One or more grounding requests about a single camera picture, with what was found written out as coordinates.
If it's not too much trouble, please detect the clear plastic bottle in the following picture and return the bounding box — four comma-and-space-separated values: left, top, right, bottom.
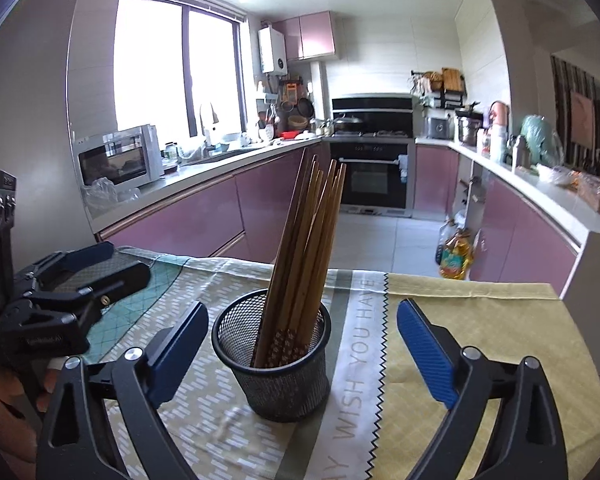
436, 217, 461, 263

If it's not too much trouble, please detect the pink base cabinet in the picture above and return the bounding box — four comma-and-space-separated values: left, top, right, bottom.
414, 142, 461, 217
472, 170, 582, 298
96, 142, 331, 263

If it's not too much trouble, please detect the bunch of wooden chopsticks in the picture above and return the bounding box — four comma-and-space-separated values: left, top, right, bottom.
250, 155, 347, 368

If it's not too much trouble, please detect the colourful bag on floor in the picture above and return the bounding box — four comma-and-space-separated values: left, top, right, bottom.
440, 232, 476, 281

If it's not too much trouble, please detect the teal plastic bag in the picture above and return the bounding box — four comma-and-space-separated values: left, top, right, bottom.
520, 115, 561, 166

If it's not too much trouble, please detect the framed wall picture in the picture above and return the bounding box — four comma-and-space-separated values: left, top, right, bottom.
570, 89, 597, 146

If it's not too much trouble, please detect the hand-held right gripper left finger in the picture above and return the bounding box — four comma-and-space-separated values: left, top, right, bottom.
36, 301, 209, 480

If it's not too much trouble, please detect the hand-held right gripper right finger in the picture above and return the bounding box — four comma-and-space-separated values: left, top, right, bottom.
396, 298, 570, 480

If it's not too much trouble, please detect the black mesh holder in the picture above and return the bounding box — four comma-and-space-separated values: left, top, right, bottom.
211, 288, 332, 423

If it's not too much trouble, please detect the clear plastic bag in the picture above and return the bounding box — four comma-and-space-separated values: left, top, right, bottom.
81, 177, 140, 218

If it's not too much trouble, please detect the sink faucet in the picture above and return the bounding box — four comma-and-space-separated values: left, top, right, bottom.
199, 102, 221, 146

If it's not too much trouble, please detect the kitchen window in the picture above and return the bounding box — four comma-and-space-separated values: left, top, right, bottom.
114, 0, 245, 143

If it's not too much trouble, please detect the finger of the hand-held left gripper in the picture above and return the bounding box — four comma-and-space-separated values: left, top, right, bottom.
0, 259, 151, 366
12, 241, 115, 288

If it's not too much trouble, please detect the white wall water heater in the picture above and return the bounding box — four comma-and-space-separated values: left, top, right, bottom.
258, 26, 287, 75

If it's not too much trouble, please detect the pink wall cabinet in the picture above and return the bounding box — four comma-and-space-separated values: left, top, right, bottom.
272, 10, 337, 63

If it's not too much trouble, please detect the white countertop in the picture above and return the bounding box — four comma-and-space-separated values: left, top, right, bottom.
87, 137, 331, 233
415, 135, 600, 241

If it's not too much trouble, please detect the patterned tablecloth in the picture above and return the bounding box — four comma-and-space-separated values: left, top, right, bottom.
54, 245, 600, 480

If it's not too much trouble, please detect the black wall rack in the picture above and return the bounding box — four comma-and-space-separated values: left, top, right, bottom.
432, 87, 467, 110

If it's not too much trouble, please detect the built-in black oven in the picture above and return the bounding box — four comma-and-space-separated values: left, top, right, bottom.
329, 140, 415, 218

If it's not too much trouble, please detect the black range hood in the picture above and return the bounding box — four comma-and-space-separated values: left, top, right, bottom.
331, 94, 413, 138

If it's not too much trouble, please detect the wok with glass lid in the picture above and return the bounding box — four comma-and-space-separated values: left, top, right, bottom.
332, 115, 367, 136

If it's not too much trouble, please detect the steel stock pot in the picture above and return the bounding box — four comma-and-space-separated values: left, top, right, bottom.
455, 112, 483, 145

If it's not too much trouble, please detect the silver microwave oven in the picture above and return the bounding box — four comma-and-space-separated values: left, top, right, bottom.
77, 124, 165, 188

